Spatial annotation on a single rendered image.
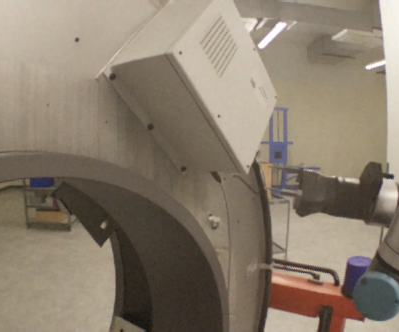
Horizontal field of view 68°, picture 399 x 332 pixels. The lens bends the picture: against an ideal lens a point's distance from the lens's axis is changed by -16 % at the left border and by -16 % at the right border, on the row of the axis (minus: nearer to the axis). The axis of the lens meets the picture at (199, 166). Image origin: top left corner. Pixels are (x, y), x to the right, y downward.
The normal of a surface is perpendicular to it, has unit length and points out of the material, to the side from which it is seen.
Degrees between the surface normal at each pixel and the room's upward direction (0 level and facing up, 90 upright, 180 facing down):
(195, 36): 90
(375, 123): 90
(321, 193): 48
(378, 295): 95
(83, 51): 90
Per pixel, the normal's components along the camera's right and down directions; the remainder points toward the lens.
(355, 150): 0.05, 0.10
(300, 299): -0.60, 0.08
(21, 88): 0.80, 0.06
